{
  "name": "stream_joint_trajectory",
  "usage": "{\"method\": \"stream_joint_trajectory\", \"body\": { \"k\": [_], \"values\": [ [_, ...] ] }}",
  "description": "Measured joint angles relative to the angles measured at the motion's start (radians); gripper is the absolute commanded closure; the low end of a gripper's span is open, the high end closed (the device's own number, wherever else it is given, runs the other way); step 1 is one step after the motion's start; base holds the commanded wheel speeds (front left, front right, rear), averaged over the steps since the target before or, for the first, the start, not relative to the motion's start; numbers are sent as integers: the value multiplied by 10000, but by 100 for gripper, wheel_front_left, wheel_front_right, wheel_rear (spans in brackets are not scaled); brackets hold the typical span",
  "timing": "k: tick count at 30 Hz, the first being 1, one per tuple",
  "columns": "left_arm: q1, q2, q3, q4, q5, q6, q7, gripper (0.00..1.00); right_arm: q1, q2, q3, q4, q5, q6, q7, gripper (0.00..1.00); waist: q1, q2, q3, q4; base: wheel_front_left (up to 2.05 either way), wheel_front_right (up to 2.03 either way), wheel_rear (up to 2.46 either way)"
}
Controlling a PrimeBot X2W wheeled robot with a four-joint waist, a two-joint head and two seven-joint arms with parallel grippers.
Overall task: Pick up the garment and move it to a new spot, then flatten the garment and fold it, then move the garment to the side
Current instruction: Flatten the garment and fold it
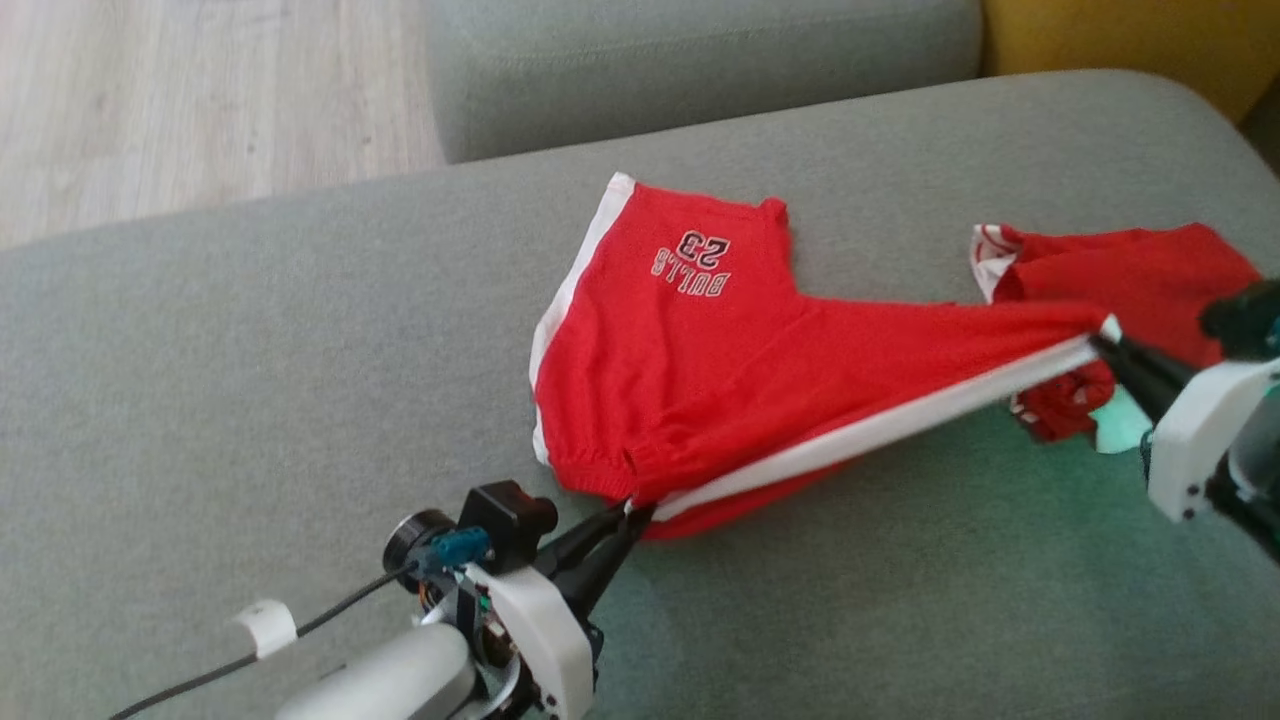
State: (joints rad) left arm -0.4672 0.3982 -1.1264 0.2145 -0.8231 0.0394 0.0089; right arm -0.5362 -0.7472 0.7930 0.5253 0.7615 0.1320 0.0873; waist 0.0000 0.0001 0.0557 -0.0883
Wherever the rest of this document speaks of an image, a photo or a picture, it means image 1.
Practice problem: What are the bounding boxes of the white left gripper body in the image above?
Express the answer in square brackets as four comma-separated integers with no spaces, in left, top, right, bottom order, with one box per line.
[455,563,605,720]

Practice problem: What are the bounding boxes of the white cable tape tag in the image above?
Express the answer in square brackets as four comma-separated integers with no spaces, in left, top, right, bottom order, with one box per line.
[234,597,300,660]

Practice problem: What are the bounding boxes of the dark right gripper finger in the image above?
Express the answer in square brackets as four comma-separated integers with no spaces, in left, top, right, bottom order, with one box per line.
[1089,334,1199,389]
[1103,350,1181,425]

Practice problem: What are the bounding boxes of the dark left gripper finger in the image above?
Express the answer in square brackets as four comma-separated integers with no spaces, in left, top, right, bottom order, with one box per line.
[533,501,633,576]
[555,508,657,626]

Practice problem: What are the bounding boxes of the red basketball shorts white stripe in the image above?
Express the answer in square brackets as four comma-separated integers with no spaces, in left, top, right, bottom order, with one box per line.
[527,171,1124,542]

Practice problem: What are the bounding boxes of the grey fabric sofa cushion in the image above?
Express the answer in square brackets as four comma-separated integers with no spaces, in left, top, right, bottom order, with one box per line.
[424,0,987,165]

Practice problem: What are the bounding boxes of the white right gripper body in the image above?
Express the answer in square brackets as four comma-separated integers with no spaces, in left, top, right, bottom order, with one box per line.
[1140,357,1280,526]

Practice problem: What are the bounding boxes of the yellow upholstered furniture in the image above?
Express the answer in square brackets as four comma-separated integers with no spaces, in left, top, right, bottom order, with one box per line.
[979,0,1280,125]

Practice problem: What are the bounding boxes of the red basketball jersey white sleeves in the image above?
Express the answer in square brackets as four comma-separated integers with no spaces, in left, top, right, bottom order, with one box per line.
[969,221,1264,457]

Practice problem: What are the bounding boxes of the grey fabric sofa seat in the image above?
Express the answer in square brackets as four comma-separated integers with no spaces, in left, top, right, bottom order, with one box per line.
[0,68,1280,720]

